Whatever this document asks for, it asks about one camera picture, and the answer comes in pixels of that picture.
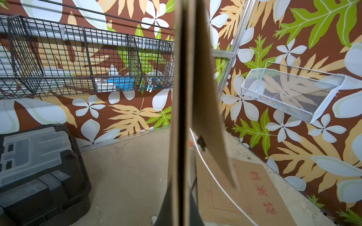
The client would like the kraft file bag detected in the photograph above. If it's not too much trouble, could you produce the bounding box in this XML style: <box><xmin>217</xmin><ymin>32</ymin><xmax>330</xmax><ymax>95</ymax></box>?
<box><xmin>167</xmin><ymin>1</ymin><xmax>238</xmax><ymax>226</ymax></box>
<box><xmin>196</xmin><ymin>151</ymin><xmax>296</xmax><ymax>226</ymax></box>

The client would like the black wire basket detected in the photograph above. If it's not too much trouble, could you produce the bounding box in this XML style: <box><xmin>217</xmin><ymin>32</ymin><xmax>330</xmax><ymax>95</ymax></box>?
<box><xmin>1</xmin><ymin>15</ymin><xmax>174</xmax><ymax>99</ymax></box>

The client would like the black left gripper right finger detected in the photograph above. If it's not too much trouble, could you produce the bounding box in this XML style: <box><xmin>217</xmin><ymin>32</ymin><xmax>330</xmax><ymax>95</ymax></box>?
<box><xmin>187</xmin><ymin>193</ymin><xmax>204</xmax><ymax>226</ymax></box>

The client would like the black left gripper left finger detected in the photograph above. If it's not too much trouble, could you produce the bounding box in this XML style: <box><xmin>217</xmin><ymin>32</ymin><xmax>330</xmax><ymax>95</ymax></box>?
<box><xmin>154</xmin><ymin>182</ymin><xmax>177</xmax><ymax>226</ymax></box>

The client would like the white wire basket right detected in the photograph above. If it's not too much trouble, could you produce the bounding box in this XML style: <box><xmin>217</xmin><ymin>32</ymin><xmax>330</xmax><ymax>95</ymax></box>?
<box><xmin>240</xmin><ymin>67</ymin><xmax>347</xmax><ymax>124</ymax></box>

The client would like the black plastic toolbox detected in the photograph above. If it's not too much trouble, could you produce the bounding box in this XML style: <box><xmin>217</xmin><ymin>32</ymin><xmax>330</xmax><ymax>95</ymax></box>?
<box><xmin>1</xmin><ymin>124</ymin><xmax>91</xmax><ymax>226</ymax></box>

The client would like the blue object in basket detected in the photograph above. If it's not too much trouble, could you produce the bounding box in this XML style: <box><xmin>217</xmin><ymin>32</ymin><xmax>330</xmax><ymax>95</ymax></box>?
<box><xmin>107</xmin><ymin>77</ymin><xmax>135</xmax><ymax>91</ymax></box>

